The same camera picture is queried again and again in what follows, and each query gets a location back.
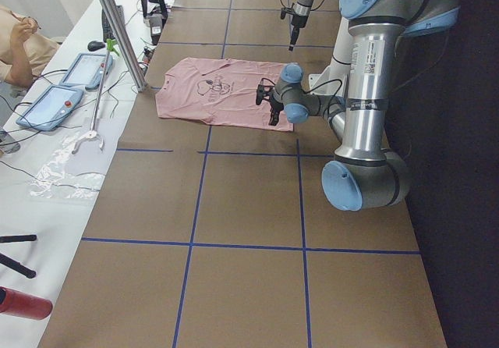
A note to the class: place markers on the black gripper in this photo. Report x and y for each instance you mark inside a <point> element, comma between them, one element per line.
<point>297,21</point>
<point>275,105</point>

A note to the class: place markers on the pink printed t-shirt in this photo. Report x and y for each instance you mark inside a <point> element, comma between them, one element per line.
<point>219,92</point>

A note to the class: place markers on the metal reacher grabber tool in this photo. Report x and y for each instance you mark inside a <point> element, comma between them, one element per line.
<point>92,133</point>

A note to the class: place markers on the black keyboard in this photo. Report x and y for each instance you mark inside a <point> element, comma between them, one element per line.
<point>106,26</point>

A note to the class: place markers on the upper blue teach pendant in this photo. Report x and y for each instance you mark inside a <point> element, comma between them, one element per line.
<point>85,71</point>

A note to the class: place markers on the blue teach pendant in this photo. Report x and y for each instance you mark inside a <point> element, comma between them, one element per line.
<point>51,108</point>
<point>85,71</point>

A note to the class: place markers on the black computer mouse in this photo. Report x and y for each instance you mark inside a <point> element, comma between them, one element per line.
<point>95,45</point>

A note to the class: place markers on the clear plastic bag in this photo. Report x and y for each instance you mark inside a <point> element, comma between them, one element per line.
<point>54,181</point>

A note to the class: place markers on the lower blue teach pendant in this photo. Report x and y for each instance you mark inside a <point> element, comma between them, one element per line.
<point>51,108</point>

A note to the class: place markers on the seated person beige shirt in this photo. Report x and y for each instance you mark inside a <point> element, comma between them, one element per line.
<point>24,51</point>

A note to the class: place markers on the black tripod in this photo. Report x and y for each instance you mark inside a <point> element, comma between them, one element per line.
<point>18,248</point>

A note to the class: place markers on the red cylinder bottle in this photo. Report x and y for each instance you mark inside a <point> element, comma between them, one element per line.
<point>24,305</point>

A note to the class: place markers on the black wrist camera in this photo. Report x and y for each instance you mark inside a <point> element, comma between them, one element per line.
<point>286,11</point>
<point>264,93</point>

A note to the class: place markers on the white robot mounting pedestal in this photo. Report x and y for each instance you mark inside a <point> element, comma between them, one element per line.
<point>335,78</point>

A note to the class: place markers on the aluminium frame post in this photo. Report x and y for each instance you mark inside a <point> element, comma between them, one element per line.
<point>125,46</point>

